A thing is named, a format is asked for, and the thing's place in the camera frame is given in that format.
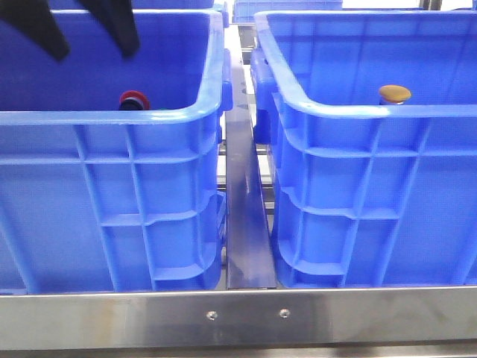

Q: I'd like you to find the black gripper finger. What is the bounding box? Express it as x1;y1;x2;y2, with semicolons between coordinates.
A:
1;0;70;61
79;0;140;58

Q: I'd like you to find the red push button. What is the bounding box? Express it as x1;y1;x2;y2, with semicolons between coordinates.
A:
119;90;151;110

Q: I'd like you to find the yellow push button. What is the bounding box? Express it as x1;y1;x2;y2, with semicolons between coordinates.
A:
379;84;412;105

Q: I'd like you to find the rear left blue bin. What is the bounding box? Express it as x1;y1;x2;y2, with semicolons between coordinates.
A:
48;0;229;28

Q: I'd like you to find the rear right blue bin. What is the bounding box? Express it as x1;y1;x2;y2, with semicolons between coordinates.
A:
233;0;343;24

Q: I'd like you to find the left blue plastic bin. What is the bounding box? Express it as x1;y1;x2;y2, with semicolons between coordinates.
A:
1;10;233;295

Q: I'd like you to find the blue plastic bin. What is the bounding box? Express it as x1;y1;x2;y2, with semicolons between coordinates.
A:
253;10;476;288
1;10;233;295

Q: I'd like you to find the steel divider bar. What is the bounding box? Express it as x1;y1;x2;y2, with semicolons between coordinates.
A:
224;50;278;290

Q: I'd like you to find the right blue plastic bin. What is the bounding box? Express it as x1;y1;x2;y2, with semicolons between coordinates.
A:
253;10;476;288

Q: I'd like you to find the left rail screw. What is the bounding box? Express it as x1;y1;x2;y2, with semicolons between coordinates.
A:
206;310;218;321

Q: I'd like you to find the rail screw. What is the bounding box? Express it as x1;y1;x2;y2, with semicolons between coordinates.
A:
279;309;291;319
206;310;218;321

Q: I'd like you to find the right rail screw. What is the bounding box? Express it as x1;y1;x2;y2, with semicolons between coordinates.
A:
279;309;291;319

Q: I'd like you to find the steel front rail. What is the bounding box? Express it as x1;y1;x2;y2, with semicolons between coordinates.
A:
1;286;476;351

